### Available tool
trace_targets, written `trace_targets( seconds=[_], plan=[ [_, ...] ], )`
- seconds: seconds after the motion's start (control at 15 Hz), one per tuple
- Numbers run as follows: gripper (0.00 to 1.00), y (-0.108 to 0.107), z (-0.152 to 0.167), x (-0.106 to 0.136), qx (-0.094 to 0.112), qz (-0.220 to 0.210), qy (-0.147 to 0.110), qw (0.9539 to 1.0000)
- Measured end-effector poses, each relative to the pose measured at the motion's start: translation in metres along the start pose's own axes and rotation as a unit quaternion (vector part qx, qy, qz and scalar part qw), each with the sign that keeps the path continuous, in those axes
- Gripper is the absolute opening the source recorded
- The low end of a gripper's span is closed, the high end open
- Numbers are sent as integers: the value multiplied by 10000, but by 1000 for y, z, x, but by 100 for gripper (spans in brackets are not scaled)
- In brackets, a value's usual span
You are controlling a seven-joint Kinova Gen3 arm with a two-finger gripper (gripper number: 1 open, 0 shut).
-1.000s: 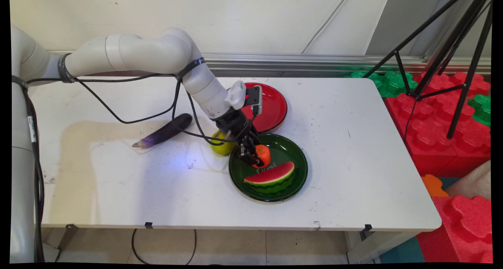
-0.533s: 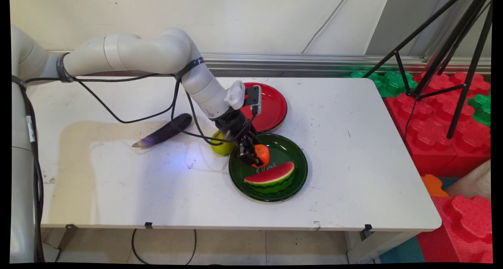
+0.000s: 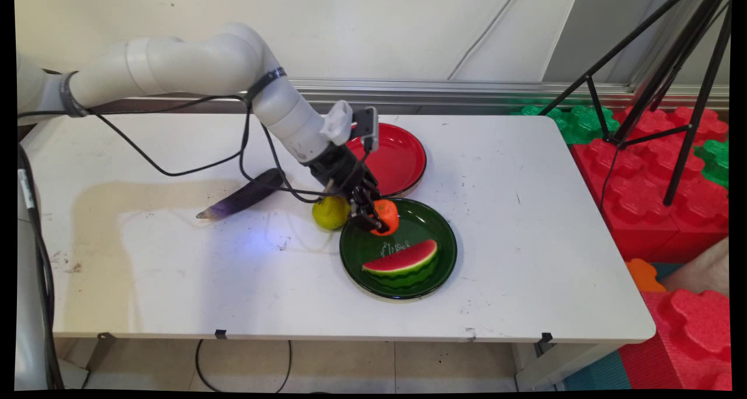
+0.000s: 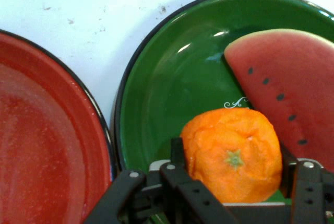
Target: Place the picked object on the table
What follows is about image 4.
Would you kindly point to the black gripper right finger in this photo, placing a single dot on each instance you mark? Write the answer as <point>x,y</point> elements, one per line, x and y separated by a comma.
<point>309,182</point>

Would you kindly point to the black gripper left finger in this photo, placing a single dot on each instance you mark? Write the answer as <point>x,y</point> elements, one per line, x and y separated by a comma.
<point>180,179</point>

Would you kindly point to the orange toy mandarin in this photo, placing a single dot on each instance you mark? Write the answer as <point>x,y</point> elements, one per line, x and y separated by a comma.
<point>229,156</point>

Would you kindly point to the toy watermelon slice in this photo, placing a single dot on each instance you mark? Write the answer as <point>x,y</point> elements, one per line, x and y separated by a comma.
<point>292,83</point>

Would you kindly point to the green enamel plate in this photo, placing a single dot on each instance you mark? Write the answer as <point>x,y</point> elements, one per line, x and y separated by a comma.
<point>188,72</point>

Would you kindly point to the red enamel plate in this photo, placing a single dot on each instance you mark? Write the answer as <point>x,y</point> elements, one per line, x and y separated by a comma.
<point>44,135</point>

